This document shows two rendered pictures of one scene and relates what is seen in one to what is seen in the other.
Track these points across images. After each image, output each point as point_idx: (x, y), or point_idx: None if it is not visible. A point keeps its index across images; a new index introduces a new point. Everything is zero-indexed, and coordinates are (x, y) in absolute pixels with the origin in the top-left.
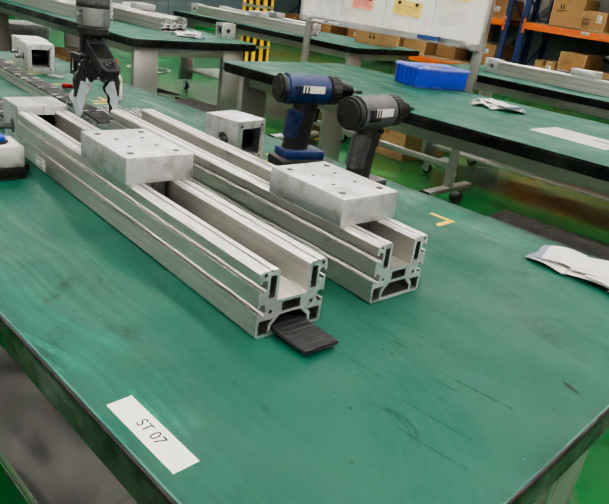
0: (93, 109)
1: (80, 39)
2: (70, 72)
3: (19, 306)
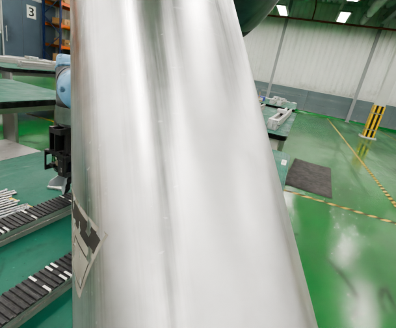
0: (60, 199)
1: (67, 140)
2: (65, 177)
3: (281, 176)
